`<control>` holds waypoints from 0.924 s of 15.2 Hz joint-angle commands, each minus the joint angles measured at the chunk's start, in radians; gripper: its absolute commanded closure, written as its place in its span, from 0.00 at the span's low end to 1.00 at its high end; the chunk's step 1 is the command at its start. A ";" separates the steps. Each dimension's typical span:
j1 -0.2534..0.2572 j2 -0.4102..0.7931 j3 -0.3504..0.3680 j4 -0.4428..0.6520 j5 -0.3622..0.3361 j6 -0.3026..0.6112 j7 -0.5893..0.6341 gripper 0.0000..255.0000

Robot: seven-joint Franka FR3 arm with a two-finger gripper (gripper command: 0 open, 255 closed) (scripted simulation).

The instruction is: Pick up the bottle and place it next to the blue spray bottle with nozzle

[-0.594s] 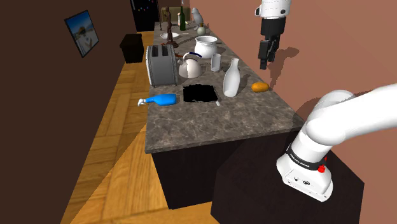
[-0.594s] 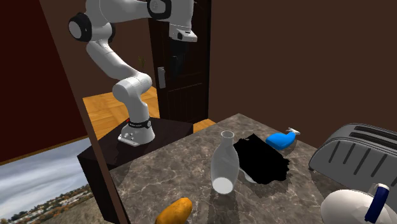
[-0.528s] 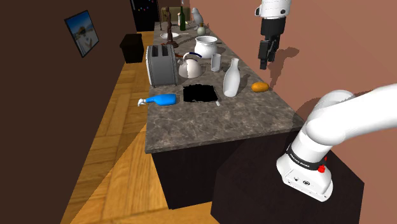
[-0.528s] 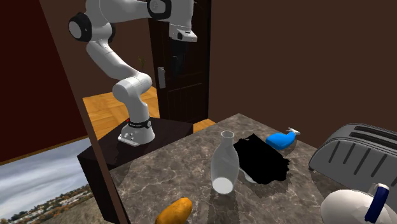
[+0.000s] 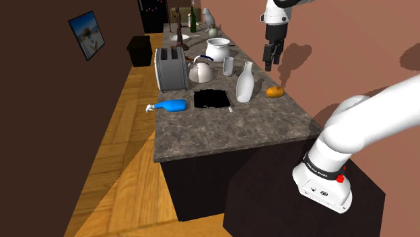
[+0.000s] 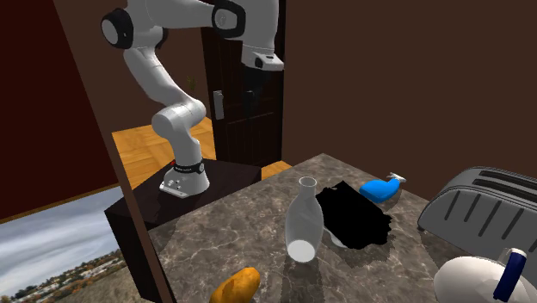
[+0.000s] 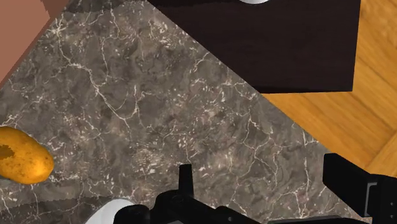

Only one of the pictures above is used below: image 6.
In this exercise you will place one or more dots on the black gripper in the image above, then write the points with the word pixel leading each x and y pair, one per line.
pixel 256 79

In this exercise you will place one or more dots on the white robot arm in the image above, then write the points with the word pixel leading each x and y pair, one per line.
pixel 174 90

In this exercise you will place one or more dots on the dark wooden door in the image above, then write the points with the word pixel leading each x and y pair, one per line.
pixel 247 134

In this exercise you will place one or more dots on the clear glass bottle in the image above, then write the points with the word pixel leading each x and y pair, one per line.
pixel 303 222

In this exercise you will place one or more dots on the blue spray bottle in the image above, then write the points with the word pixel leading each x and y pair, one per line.
pixel 377 191

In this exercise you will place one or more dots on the dark robot stand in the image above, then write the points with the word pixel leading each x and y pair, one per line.
pixel 142 205

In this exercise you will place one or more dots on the orange-brown bread loaf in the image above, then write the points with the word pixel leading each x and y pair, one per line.
pixel 237 287

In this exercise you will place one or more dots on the grey toaster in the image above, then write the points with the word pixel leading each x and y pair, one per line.
pixel 482 210

